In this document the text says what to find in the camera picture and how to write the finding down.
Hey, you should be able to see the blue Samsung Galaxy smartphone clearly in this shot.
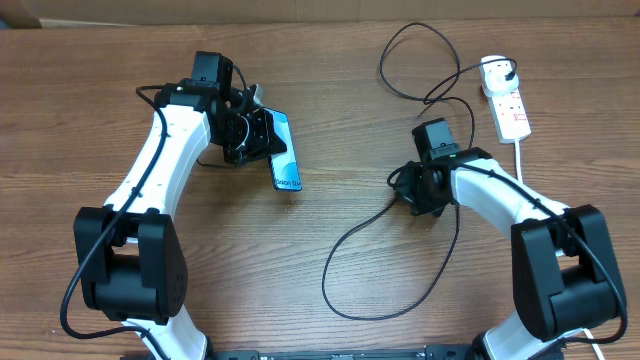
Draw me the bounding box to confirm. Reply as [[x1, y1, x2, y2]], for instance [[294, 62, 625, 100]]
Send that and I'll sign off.
[[266, 108, 302, 192]]

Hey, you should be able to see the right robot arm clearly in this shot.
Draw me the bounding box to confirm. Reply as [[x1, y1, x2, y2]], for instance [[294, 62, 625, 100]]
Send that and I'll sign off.
[[387, 146, 629, 359]]

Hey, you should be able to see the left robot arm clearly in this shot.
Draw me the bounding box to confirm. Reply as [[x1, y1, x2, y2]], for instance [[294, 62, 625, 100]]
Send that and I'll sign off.
[[60, 79, 301, 359]]

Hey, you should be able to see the white power strip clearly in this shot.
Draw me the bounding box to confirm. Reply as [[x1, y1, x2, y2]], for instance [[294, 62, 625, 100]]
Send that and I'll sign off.
[[488, 90, 531, 144]]

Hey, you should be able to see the white wall charger adapter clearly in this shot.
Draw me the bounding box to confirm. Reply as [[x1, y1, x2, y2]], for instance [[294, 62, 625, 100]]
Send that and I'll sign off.
[[479, 55, 519, 97]]

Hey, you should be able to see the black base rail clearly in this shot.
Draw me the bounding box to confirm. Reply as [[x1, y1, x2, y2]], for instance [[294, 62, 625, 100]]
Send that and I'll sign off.
[[205, 345, 484, 360]]

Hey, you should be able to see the white power strip cord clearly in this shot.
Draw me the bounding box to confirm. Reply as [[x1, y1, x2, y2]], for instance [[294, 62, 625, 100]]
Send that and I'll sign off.
[[513, 140, 607, 360]]

